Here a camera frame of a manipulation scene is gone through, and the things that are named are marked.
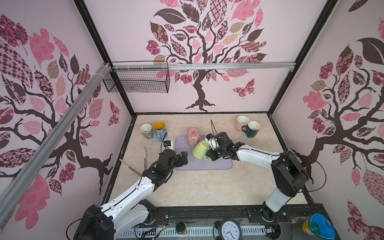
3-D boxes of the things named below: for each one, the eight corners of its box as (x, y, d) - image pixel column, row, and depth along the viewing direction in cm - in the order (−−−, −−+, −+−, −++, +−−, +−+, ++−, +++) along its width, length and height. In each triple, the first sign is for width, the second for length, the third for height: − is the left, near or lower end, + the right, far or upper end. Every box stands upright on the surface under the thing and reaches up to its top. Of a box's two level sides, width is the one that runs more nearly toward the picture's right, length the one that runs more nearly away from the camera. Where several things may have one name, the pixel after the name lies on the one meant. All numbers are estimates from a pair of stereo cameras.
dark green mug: (240, 133, 109) (244, 124, 101) (247, 127, 113) (250, 118, 105) (251, 140, 105) (255, 132, 97) (257, 133, 109) (262, 124, 101)
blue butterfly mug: (154, 143, 105) (150, 134, 96) (157, 130, 112) (154, 121, 104) (165, 143, 105) (162, 134, 96) (167, 130, 112) (165, 121, 104)
